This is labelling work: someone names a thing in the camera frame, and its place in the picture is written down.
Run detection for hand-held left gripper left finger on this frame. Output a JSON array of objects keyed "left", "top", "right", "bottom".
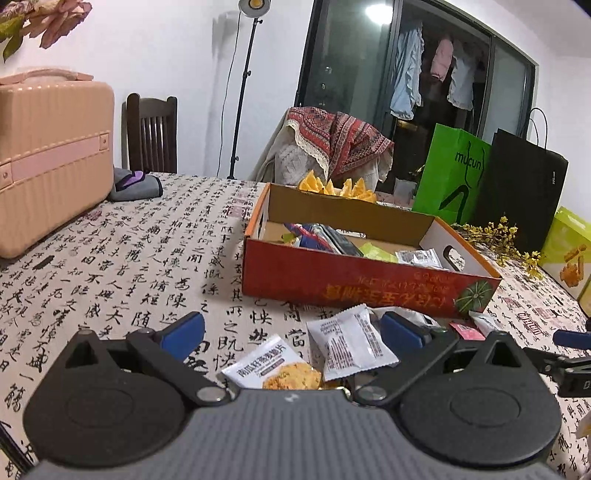
[{"left": 53, "top": 310, "right": 234, "bottom": 409}]

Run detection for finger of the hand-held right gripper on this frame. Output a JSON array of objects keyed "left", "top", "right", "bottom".
[
  {"left": 553, "top": 329, "right": 591, "bottom": 350},
  {"left": 524, "top": 347, "right": 575, "bottom": 376}
]

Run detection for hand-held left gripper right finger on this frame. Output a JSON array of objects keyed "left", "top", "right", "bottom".
[{"left": 352, "top": 310, "right": 540, "bottom": 409}]

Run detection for small silver label sachet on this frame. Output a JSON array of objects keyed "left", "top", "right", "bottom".
[{"left": 306, "top": 305, "right": 400, "bottom": 381}]

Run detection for pink snack packet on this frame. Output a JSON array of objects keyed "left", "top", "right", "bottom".
[{"left": 449, "top": 322, "right": 485, "bottom": 341}]

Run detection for lime green snack packet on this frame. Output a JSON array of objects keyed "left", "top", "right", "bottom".
[{"left": 360, "top": 242, "right": 400, "bottom": 264}]

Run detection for orange cardboard box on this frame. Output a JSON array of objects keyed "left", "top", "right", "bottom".
[{"left": 241, "top": 182, "right": 502, "bottom": 319}]

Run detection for clear cracker snack packet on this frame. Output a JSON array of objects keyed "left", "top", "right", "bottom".
[{"left": 222, "top": 335, "right": 324, "bottom": 391}]

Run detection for dark snack packet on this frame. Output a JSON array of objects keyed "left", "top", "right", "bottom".
[{"left": 323, "top": 231, "right": 365, "bottom": 257}]

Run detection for blue red snack packet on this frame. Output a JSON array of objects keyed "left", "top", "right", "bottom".
[{"left": 283, "top": 223, "right": 342, "bottom": 250}]

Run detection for calligraphy printed tablecloth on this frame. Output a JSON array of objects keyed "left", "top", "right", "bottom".
[{"left": 0, "top": 172, "right": 591, "bottom": 480}]

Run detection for light green carton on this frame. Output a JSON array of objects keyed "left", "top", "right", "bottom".
[{"left": 540, "top": 207, "right": 591, "bottom": 317}]

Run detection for yellow flower branch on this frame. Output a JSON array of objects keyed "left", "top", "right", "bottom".
[{"left": 455, "top": 216, "right": 546, "bottom": 280}]

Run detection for clear plastic cup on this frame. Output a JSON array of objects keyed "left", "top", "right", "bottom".
[{"left": 394, "top": 179, "right": 419, "bottom": 204}]

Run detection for grey purple pouch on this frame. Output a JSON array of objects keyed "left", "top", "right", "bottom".
[{"left": 108, "top": 167, "right": 163, "bottom": 202}]

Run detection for green paper bag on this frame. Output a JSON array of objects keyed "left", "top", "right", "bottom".
[{"left": 412, "top": 122, "right": 492, "bottom": 227}]

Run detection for black paper bag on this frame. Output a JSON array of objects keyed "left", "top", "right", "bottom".
[{"left": 475, "top": 107, "right": 570, "bottom": 254}]

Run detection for orange paper flowers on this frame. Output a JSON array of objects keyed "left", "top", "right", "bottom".
[{"left": 298, "top": 170, "right": 377, "bottom": 204}]

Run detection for dark wooden chair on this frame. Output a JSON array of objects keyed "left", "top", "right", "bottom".
[{"left": 126, "top": 93, "right": 178, "bottom": 175}]

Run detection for red patterned cloth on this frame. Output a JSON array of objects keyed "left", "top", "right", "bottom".
[{"left": 285, "top": 106, "right": 395, "bottom": 182}]

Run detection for pink vanity case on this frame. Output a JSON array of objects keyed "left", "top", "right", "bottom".
[{"left": 0, "top": 68, "right": 115, "bottom": 259}]

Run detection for hanging blue shirt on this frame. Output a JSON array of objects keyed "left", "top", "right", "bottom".
[{"left": 389, "top": 25, "right": 424, "bottom": 120}]

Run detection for hanging white shirt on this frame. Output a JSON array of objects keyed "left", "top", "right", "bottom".
[{"left": 447, "top": 46, "right": 478, "bottom": 110}]

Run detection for hanging pink garment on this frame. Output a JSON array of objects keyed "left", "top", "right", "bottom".
[{"left": 430, "top": 39, "right": 455, "bottom": 83}]

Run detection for dark framed glass door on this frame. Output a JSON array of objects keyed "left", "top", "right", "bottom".
[{"left": 295, "top": 0, "right": 539, "bottom": 195}]

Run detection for studio lamp on stand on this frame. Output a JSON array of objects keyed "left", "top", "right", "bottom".
[{"left": 226, "top": 0, "right": 273, "bottom": 181}]

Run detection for dried pink roses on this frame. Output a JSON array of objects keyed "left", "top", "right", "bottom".
[{"left": 0, "top": 0, "right": 93, "bottom": 63}]

